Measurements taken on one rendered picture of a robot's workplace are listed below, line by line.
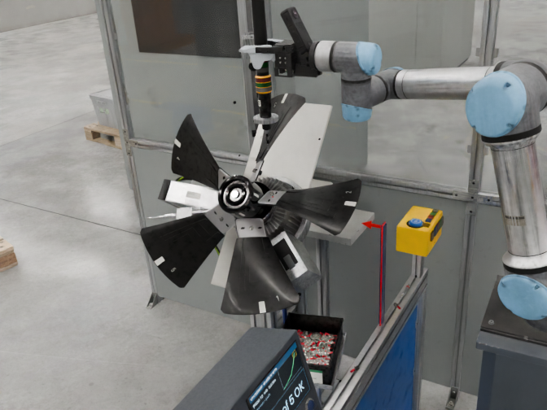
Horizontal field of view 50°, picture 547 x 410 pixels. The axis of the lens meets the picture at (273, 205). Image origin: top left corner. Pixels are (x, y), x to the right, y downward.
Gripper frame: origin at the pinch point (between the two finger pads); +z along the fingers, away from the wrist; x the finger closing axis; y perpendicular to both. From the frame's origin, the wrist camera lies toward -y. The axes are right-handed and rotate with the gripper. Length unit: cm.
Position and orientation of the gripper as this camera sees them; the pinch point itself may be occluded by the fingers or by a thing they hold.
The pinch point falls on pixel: (251, 44)
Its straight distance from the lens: 161.4
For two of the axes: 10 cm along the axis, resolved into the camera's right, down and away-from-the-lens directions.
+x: 5.0, -4.0, 7.7
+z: -8.6, -1.7, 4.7
